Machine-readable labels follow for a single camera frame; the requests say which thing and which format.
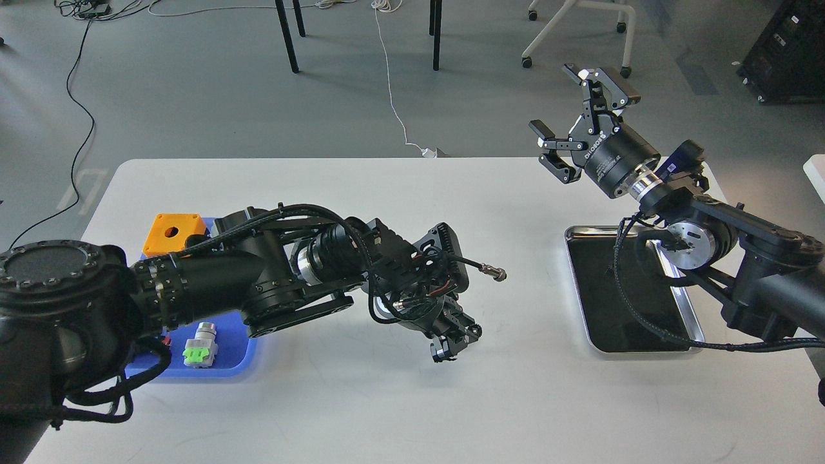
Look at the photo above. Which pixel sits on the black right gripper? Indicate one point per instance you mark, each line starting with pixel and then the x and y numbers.
pixel 607 149

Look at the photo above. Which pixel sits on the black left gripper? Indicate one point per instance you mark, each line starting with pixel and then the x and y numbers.
pixel 444 319

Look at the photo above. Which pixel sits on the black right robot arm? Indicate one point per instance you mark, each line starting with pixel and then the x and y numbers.
pixel 768 279

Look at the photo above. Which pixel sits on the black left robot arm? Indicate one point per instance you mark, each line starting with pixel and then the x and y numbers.
pixel 81 327

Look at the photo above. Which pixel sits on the silver metal tray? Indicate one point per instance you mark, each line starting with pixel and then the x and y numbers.
pixel 611 329

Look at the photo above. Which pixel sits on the blue plastic tray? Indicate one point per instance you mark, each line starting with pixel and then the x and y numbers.
pixel 235 348

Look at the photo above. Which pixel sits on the black table leg right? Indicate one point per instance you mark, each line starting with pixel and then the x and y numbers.
pixel 435 31

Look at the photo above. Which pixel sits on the black table leg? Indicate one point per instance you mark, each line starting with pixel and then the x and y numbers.
pixel 286 30
pixel 435 31

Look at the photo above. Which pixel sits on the black equipment case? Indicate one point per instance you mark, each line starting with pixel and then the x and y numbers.
pixel 786 63

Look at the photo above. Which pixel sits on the white table corner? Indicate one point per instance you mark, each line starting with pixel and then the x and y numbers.
pixel 814 170

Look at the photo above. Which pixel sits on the silver green push button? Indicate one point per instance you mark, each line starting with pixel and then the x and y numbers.
pixel 202 350

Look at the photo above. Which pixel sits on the orange button box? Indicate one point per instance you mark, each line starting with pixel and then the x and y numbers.
pixel 169 232

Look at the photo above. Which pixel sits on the black table leg left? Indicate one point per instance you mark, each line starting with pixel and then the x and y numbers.
pixel 286 30

